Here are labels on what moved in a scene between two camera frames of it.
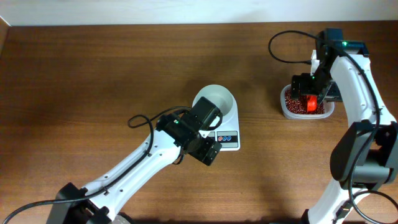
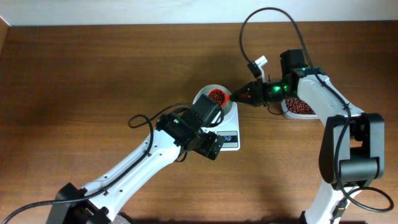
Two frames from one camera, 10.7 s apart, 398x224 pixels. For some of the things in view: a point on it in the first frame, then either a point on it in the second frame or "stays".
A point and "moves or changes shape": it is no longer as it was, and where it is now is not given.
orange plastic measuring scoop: [311, 103] moves or changes shape
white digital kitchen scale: [228, 135] stays
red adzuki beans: [299, 106] stays
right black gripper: [306, 90] -> [254, 93]
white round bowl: [219, 96] stays
